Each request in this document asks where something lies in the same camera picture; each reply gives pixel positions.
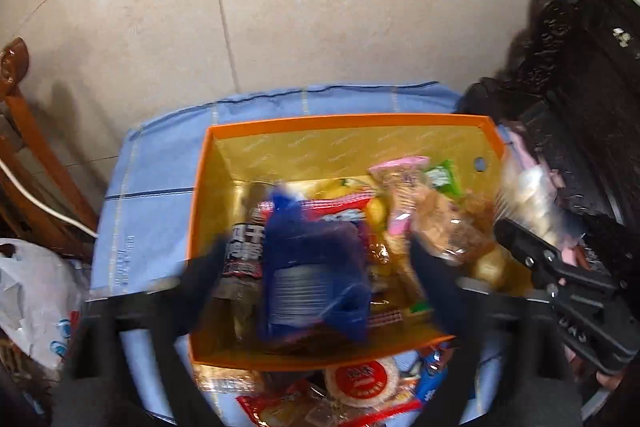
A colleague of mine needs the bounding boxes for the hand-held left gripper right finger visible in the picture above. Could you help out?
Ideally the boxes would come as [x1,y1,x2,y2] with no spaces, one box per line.
[410,239,583,427]

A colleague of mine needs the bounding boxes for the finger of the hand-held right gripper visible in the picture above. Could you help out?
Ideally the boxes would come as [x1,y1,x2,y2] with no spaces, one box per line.
[492,217,563,273]

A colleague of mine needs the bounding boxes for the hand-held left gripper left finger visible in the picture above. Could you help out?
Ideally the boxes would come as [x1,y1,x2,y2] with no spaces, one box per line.
[50,237,231,427]

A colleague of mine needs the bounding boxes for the clear white bun packet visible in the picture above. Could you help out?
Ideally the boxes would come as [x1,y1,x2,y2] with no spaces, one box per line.
[500,154,568,250]

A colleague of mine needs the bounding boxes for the dark long snack packet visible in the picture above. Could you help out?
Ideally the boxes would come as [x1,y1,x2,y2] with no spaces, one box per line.
[215,179,281,343]

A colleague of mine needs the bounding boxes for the pink cookie packet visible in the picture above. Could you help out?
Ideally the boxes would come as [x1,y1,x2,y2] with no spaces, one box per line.
[367,155,433,258]

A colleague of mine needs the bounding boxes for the green snack packet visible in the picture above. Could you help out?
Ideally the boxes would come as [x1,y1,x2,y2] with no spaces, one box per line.
[425,159,466,198]

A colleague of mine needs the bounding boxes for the blue cookie packet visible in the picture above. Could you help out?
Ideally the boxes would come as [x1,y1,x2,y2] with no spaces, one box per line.
[257,184,373,343]

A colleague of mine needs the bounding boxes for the orange cardboard box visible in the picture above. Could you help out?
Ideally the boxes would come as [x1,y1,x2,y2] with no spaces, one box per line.
[187,113,508,373]

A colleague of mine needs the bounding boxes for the person's right hand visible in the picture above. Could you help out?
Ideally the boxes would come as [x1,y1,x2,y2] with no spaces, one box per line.
[595,369,626,390]

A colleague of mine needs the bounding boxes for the small blue snack packet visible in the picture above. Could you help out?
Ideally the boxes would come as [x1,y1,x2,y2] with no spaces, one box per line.
[415,347,451,403]

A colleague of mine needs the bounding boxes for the blue checked cloth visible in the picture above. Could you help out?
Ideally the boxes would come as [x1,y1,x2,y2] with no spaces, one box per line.
[87,81,601,427]

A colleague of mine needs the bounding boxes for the round red-label cracker packet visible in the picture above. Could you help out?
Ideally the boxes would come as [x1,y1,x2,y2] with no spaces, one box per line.
[322,354,401,410]

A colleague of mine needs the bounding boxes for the red-edged clear packet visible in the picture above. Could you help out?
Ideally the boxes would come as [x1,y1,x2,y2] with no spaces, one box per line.
[235,382,423,427]

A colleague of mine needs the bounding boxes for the white plastic bag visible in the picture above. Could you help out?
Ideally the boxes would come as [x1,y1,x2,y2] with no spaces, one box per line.
[0,237,93,373]

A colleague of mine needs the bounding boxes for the dark carved wooden furniture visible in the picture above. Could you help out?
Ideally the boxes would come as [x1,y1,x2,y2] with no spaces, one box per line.
[452,0,640,258]

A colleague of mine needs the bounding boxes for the brown carved wooden chair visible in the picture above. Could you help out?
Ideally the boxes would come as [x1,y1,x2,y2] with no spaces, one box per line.
[0,37,98,258]

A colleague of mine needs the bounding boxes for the white power cable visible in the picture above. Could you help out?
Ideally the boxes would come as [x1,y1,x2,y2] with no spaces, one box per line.
[0,159,98,240]

